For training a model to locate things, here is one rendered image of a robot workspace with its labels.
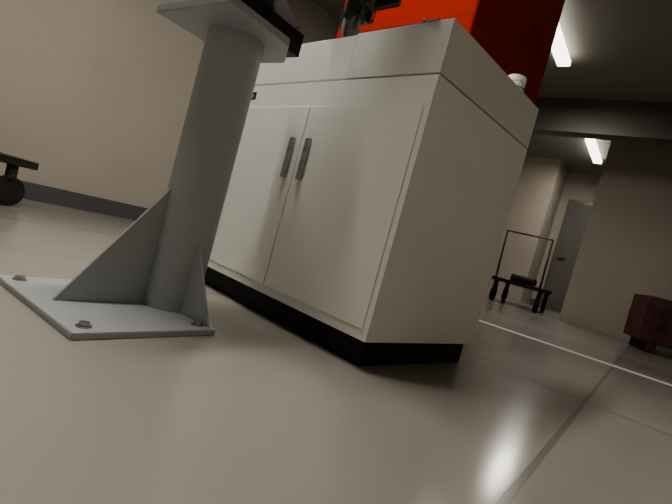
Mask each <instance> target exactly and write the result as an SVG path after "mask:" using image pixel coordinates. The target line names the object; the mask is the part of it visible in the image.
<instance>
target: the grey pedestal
mask: <svg viewBox="0 0 672 504"><path fill-rule="evenodd" d="M156 12H157V13H159V14H160V15H162V16H164V17H165V18H167V19H169V20H170V21H172V22H173V23H175V24H177V25H178V26H180V27H181V28H183V29H185V30H186V31H188V32H189V33H191V34H193V35H194V36H196V37H198V38H199V39H201V40H202V41H204V42H205V43H204V47H203V51H202V55H201V59H200V62H199V66H198V70H197V74H196V78H195V82H194V86H193V90H192V94H191V98H190V102H189V105H188V109H187V113H186V117H185V121H184V125H183V129H182V133H181V137H180V141H179V145H178V149H177V152H176V156H175V160H174V164H173V168H172V172H171V176H170V180H169V184H168V188H167V192H166V193H164V194H163V195H162V196H161V197H160V198H159V199H158V200H157V201H156V202H155V203H154V204H153V205H152V206H150V207H149V208H148V209H147V210H146V211H145V212H144V213H143V214H142V215H141V216H140V217H139V218H138V219H137V220H135V221H134V222H133V223H132V224H131V225H130V226H129V227H128V228H127V229H126V230H125V231H124V232H123V233H122V234H120V235H119V236H118V237H117V238H116V239H115V240H114V241H113V242H112V243H111V244H110V245H109V246H108V247H107V248H105V249H104V250H103V251H102V252H101V253H100V254H99V255H98V256H97V257H96V258H95V259H94V260H93V261H92V262H90V263H89V264H88V265H87V266H86V267H85V268H84V269H83V270H82V271H81V272H80V273H79V274H78V275H77V276H75V277H74V278H73V279H72V280H69V279H55V278H40V277H25V276H23V275H15V276H11V275H0V284H1V285H2V286H3V287H4V288H6V289H7V290H8V291H9V292H11V293H12V294H13V295H14V296H16V297H17V298H18V299H19V300H21V301H22V302H23V303H24V304H26V305H27V306H28V307H29V308H31V309H32V310H33V311H34V312H36V313H37V314H38V315H39V316H41V317H42V318H43V319H44V320H46V321H47V322H48V323H49V324H51V325H52V326H53V327H54V328H56V329H57V330H58V331H59V332H61V333H62V334H63V335H64V336H66V337H67V338H68V339H69V340H94V339H122V338H149V337H177V336H204V335H214V333H215V329H214V327H213V325H212V323H211V322H210V320H209V317H208V307H207V296H206V286H205V274H206V270H207V267H208V263H209V259H210V255H211V251H212V247H213V244H214V240H215V236H216V232H217V228H218V225H219V221H220V217H221V213H222V209H223V205H224V202H225V198H226V194H227V190H228V186H229V182H230V179H231V175H232V171H233V167H234V163H235V159H236V156H237V152H238V148H239V144H240V140H241V137H242V133H243V129H244V125H245V121H246V117H247V114H248V110H249V106H250V102H251V98H252V94H253V91H254V87H255V83H256V79H257V75H258V71H259V68H260V64H261V63H284V62H285V59H286V55H287V51H288V48H289V44H290V38H289V37H287V36H286V35H285V34H283V33H282V32H281V31H280V30H278V29H277V28H276V27H274V26H273V25H272V24H271V23H269V22H268V21H267V20H265V19H264V18H263V17H262V16H260V15H259V14H258V13H256V12H255V11H254V10H253V9H251V8H250V7H249V6H247V5H246V4H245V3H244V2H242V1H241V0H188V1H181V2H175V3H168V4H161V5H157V9H156Z"/></svg>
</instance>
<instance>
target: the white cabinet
mask: <svg viewBox="0 0 672 504"><path fill-rule="evenodd" d="M526 153H527V149H526V148H525V147H524V146H523V145H521V144H520V143H519V142H518V141H517V140H516V139H514V138H513V137H512V136H511V135H510V134H509V133H507V132H506V131H505V130H504V129H503V128H502V127H501V126H499V125H498V124H497V123H496V122H495V121H494V120H492V119H491V118H490V117H489V116H488V115H487V114H485V113H484V112H483V111H482V110H481V109H480V108H478V107H477V106H476V105H475V104H474V103H473V102H472V101H470V100H469V99H468V98H467V97H466V96H465V95H463V94H462V93H461V92H460V91H459V90H458V89H456V88H455V87H454V86H453V85H452V84H451V83H449V82H448V81H447V80H446V79H445V78H444V77H443V76H441V75H440V74H431V75H415V76H400V77H385V78H370V79H355V80H340V81H324V82H309V83H294V84H279V85H264V86H255V87H254V91H253V94H252V98H251V102H250V106H249V110H248V114H247V117H246V121H245V125H244V129H243V133H242V137H241V140H240V144H239V148H238V152H237V156H236V159H235V163H234V167H233V171H232V175H231V179H230V182H229V186H228V190H227V194H226V198H225V202H224V205H223V209H222V213H221V217H220V221H219V225H218V228H217V232H216V236H215V240H214V244H213V247H212V251H211V255H210V259H209V263H208V267H207V270H206V274H205V284H207V285H209V286H211V287H213V288H214V289H216V290H218V291H220V292H222V293H224V294H226V295H227V296H229V297H231V298H233V299H235V300H237V301H238V302H240V303H242V304H244V305H246V306H248V307H250V308H251V309H253V310H255V311H257V312H259V313H261V314H262V315H264V316H266V317H268V318H270V319H272V320H274V321H275V322H277V323H279V324H281V325H283V326H285V327H286V328H288V329H290V330H292V331H294V332H296V333H298V334H299V335H301V336H303V337H305V338H307V339H309V340H310V341H312V342H314V343H316V344H318V345H320V346H322V347H323V348H325V349H327V350H329V351H331V352H333V353H334V354H336V355H338V356H340V357H342V358H344V359H346V360H347V361H349V362H351V363H353V364H355V365H357V366H379V365H401V364H424V363H446V362H459V359H460V355H461V352H462V348H463V345H464V344H472V341H473V337H474V334H475V330H476V327H477V323H478V320H479V316H480V313H481V309H482V306H483V302H484V299H485V295H486V292H487V288H488V285H489V282H490V278H491V275H492V271H493V268H494V264H495V261H496V257H497V254H498V250H499V247H500V243H501V240H502V236H503V233H504V229H505V226H506V222H507V219H508V215H509V212H510V209H511V205H512V202H513V198H514V195H515V191H516V188H517V184H518V181H519V177H520V174H521V170H522V167H523V163H524V160H525V156H526Z"/></svg>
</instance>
